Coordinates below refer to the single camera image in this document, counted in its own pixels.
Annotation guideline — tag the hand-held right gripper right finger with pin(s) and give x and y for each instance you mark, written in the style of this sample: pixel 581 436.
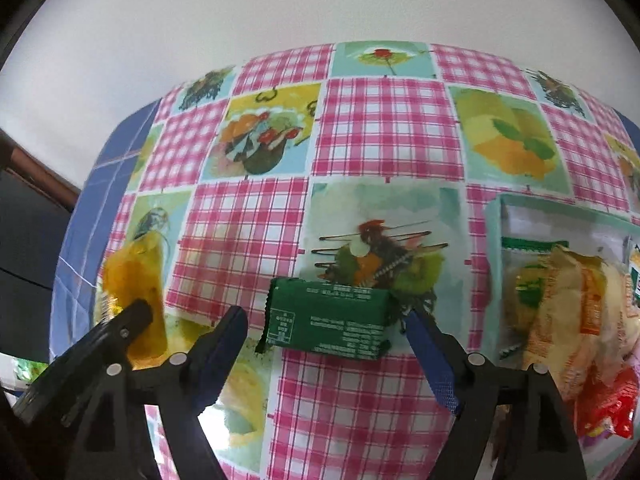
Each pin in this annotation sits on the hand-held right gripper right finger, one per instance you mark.
pixel 432 360

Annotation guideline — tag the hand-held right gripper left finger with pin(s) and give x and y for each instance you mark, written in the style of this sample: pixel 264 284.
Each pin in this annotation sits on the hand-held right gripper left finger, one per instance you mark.
pixel 220 360

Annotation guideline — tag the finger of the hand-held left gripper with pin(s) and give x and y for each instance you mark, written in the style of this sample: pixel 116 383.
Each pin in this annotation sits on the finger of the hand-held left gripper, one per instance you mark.
pixel 75 380

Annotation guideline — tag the dark green snack packet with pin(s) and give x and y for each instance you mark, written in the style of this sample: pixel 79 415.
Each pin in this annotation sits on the dark green snack packet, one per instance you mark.
pixel 325 320

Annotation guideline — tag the yellow jelly packet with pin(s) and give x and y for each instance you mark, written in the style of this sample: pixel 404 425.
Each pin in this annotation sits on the yellow jelly packet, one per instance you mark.
pixel 135 280

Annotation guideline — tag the green milk cracker packet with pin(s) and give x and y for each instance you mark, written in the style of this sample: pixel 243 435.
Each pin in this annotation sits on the green milk cracker packet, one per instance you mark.
pixel 525 280

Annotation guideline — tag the cream swiss roll packet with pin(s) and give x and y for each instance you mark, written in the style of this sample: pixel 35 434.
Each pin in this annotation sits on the cream swiss roll packet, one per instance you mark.
pixel 580 310

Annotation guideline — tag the red cookie packet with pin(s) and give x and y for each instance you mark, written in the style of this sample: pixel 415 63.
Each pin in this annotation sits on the red cookie packet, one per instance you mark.
pixel 610 405

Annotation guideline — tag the white box mint rim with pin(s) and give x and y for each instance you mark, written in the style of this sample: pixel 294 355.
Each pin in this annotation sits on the white box mint rim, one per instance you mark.
pixel 550 215

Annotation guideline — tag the dark cabinet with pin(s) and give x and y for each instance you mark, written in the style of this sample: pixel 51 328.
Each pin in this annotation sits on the dark cabinet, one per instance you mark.
pixel 25 260

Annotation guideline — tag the blue checked cloth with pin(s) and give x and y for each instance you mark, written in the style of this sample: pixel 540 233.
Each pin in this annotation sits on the blue checked cloth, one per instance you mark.
pixel 90 220

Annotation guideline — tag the pink plaid fruit tablecloth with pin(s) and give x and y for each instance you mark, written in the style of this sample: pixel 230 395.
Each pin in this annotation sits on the pink plaid fruit tablecloth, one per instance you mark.
pixel 390 135

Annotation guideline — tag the brown wooden frame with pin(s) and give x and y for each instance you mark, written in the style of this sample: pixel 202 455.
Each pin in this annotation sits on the brown wooden frame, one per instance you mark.
pixel 40 170

